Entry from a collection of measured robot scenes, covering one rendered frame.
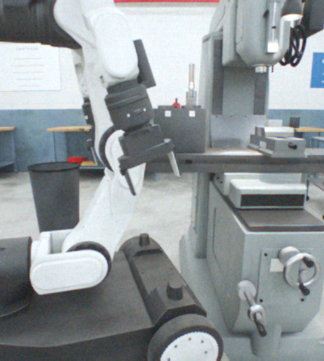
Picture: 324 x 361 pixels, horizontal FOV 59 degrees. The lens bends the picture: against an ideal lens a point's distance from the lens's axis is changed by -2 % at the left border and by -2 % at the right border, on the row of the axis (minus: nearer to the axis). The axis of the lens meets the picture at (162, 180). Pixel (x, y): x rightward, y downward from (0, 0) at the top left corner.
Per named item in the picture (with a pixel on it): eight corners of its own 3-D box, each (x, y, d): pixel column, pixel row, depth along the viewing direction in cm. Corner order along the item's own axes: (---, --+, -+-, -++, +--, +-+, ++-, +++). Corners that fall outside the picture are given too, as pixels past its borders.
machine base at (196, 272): (331, 379, 120) (338, 342, 115) (192, 383, 120) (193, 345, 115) (251, 252, 236) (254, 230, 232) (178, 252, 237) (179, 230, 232)
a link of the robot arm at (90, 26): (110, 81, 52) (85, 2, 48) (101, 88, 60) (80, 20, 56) (143, 72, 53) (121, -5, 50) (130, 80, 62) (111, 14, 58)
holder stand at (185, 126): (205, 153, 124) (206, 105, 120) (153, 153, 125) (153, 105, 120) (201, 149, 136) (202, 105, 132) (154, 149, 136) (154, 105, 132)
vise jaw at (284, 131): (293, 137, 123) (294, 127, 122) (264, 137, 123) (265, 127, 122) (288, 135, 129) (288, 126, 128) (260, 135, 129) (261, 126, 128)
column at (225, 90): (262, 286, 189) (284, 28, 154) (193, 287, 190) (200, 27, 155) (243, 251, 238) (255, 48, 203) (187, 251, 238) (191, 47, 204)
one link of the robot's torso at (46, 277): (32, 301, 77) (27, 256, 74) (39, 265, 95) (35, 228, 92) (109, 289, 83) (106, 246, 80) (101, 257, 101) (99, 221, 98)
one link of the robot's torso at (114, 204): (54, 290, 78) (107, 120, 73) (56, 257, 97) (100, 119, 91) (109, 298, 83) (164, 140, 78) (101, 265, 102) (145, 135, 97)
